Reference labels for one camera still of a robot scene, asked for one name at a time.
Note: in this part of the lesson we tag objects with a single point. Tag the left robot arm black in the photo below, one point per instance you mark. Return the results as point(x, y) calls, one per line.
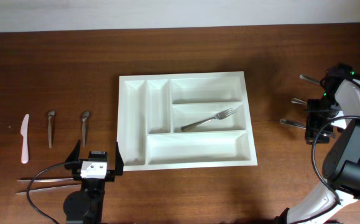
point(86, 205)

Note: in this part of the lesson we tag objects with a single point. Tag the metal tablespoon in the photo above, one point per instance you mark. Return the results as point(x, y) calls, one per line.
point(298, 101)
point(309, 79)

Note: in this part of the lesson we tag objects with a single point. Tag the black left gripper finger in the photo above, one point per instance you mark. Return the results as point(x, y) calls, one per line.
point(119, 164)
point(74, 155)

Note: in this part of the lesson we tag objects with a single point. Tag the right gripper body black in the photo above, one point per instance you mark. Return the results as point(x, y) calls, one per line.
point(320, 110)

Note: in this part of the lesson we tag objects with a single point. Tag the small metal teaspoon left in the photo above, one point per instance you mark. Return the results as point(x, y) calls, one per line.
point(50, 116)

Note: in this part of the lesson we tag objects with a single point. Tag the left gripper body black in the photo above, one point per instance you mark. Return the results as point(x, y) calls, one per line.
point(91, 183)

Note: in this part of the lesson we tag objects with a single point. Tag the metal fork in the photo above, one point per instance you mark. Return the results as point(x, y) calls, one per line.
point(301, 126)
point(219, 116)

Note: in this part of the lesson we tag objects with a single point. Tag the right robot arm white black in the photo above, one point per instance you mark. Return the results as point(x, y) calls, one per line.
point(339, 178)

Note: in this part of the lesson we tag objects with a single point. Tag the white plastic cutlery tray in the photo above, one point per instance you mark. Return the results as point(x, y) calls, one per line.
point(153, 108)

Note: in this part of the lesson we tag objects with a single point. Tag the small metal teaspoon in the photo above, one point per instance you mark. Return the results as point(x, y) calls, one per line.
point(50, 116)
point(84, 117)

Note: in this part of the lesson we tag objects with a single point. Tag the white plastic knife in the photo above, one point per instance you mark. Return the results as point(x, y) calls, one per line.
point(24, 134)

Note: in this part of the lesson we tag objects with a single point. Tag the small metal teaspoon right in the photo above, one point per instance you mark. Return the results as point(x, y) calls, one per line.
point(84, 117)

